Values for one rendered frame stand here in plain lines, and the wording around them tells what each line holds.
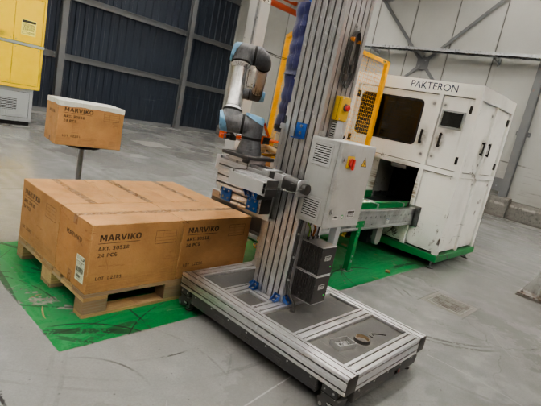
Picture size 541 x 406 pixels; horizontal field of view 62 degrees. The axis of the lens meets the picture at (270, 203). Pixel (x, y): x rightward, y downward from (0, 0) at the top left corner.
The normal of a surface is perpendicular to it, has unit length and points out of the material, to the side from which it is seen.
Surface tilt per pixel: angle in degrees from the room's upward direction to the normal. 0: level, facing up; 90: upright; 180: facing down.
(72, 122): 90
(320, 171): 90
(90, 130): 90
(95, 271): 90
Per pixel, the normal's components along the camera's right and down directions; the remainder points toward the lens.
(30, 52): 0.72, 0.29
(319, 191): -0.67, 0.02
